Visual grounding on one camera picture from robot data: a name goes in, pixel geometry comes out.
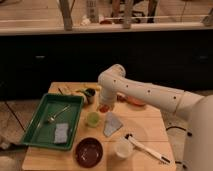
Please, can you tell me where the black floor cable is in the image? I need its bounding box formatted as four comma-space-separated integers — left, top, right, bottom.
165, 124, 193, 171

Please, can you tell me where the grey folded cloth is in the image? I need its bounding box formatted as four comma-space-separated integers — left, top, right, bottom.
103, 112, 123, 137

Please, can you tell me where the metal spoon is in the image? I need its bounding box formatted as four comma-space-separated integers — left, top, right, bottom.
46, 105, 71, 123

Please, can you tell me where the grey sponge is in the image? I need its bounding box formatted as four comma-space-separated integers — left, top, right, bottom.
54, 123, 69, 144

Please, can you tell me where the wooden table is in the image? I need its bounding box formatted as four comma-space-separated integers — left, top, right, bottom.
21, 82, 177, 171

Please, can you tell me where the green plastic tray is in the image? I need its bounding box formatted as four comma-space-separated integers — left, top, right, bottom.
21, 93, 84, 151

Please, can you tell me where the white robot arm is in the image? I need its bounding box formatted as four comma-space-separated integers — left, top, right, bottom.
98, 64, 213, 171

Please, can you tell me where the red apple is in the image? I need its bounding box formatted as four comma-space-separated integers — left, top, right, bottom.
98, 105, 110, 113

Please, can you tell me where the white plastic cup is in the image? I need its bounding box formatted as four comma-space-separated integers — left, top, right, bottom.
114, 138, 133, 159

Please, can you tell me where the green plastic cup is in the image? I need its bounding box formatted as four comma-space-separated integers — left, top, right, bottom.
86, 112, 100, 127

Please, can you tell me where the dark red bowl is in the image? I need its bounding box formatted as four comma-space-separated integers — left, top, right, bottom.
75, 137, 103, 168

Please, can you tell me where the dark metal cup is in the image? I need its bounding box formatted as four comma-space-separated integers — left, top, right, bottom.
85, 88, 96, 104

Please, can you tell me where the orange bowl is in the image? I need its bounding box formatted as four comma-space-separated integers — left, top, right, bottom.
126, 96, 146, 106

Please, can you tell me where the yellow banana toy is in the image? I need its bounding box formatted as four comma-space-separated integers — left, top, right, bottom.
84, 82, 101, 91

